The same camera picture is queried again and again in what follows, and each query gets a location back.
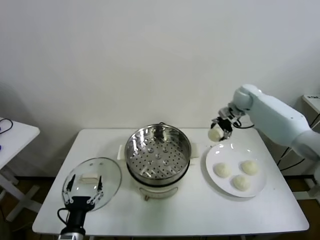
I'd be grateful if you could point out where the black power adapter cable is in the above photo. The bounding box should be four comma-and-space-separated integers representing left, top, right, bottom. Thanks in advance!
276, 117, 317, 172

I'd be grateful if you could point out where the white side table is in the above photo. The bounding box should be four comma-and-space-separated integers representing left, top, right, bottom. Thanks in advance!
0, 116, 42, 223

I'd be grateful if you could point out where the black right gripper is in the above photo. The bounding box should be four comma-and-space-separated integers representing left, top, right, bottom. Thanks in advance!
210, 116, 235, 143

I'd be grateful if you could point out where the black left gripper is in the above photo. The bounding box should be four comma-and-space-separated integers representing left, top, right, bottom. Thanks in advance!
63, 174, 105, 231

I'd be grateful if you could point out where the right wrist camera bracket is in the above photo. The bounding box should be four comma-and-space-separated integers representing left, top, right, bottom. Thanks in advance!
219, 106, 241, 121

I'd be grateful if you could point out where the white steamed baozi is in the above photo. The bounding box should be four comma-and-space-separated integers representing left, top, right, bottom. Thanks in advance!
240, 159, 260, 176
231, 174, 251, 192
207, 127, 224, 143
212, 162, 232, 179

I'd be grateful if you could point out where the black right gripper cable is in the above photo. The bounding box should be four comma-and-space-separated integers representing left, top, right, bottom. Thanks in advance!
233, 113, 255, 129

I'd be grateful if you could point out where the stainless steel steamer basket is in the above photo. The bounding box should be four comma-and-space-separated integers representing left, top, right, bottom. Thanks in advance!
117, 124, 201, 183

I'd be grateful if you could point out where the white electric cooker pot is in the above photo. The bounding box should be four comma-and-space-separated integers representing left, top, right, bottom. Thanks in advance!
126, 159, 198, 201

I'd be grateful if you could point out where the white round plate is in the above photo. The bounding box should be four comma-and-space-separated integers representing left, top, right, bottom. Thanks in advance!
205, 142, 267, 199

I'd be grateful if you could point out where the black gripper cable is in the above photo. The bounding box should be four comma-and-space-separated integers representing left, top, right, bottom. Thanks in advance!
56, 207, 71, 230
233, 113, 255, 129

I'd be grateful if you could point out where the round glass lid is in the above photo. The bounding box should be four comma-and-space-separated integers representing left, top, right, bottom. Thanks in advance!
62, 156, 123, 211

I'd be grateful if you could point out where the black cable on side table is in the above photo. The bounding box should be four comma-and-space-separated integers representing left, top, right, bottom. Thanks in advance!
0, 118, 14, 136

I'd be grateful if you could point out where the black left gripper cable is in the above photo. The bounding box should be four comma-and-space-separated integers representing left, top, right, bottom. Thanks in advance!
56, 207, 71, 230

